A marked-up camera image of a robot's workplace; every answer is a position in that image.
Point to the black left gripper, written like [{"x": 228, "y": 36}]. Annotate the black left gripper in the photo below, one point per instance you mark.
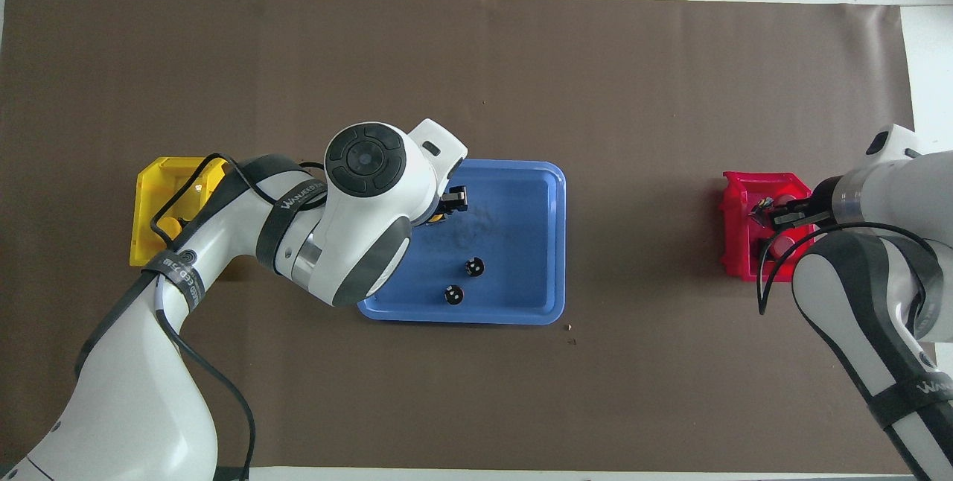
[{"x": 441, "y": 207}]

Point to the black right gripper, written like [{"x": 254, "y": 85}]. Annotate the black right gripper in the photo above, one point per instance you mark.
[{"x": 825, "y": 205}]

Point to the yellow push button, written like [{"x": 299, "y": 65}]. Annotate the yellow push button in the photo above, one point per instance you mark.
[
  {"x": 173, "y": 227},
  {"x": 436, "y": 220}
]

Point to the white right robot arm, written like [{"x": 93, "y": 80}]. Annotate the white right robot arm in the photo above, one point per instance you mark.
[{"x": 893, "y": 190}]

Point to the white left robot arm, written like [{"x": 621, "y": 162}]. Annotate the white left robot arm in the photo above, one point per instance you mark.
[{"x": 365, "y": 198}]

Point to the red plastic bin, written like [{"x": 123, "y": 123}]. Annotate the red plastic bin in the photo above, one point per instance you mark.
[{"x": 744, "y": 243}]

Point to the black cylindrical capacitor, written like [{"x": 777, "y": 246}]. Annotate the black cylindrical capacitor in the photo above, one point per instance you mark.
[
  {"x": 475, "y": 266},
  {"x": 454, "y": 294}
]

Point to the blue plastic tray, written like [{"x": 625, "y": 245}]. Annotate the blue plastic tray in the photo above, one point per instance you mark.
[{"x": 514, "y": 257}]

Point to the brown paper table mat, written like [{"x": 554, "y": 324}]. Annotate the brown paper table mat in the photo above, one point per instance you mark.
[{"x": 476, "y": 392}]

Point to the yellow plastic bin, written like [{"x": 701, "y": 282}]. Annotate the yellow plastic bin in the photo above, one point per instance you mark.
[{"x": 149, "y": 198}]

